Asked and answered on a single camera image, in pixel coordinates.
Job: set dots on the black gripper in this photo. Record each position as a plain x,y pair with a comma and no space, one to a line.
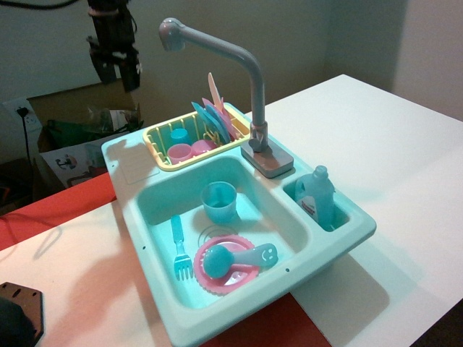
115,38

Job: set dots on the grey toy faucet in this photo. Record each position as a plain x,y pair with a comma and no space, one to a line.
265,155

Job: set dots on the cardboard box with clutter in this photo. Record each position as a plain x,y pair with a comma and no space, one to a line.
76,123

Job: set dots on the small blue cup in rack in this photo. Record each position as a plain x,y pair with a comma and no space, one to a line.
180,136

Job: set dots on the blue plate in rack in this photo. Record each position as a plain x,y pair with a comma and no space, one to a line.
212,123

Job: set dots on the pink cup in rack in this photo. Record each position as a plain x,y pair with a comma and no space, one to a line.
179,153

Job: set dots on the pink knife in rack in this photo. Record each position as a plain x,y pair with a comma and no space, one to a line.
217,99

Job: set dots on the yellow dish rack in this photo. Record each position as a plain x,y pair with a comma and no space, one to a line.
158,140

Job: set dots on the pink plate in rack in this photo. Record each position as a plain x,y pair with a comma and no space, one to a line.
224,116

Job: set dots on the blue cup in sink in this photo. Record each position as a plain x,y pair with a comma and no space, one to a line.
219,201

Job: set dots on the red mat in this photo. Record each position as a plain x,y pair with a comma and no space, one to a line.
37,217

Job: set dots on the teal toy sink basin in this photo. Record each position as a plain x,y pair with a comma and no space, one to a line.
266,213

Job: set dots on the blue toy fork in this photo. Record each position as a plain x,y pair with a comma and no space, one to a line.
183,266

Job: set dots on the blue toy spoon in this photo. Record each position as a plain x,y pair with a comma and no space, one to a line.
218,260

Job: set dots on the blue dish soap bottle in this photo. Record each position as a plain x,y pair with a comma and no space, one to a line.
314,193

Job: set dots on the pink toy plate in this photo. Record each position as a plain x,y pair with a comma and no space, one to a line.
237,276

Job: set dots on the white wall outlet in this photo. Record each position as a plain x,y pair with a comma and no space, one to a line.
21,110

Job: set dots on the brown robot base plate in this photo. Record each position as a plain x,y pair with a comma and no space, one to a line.
22,315

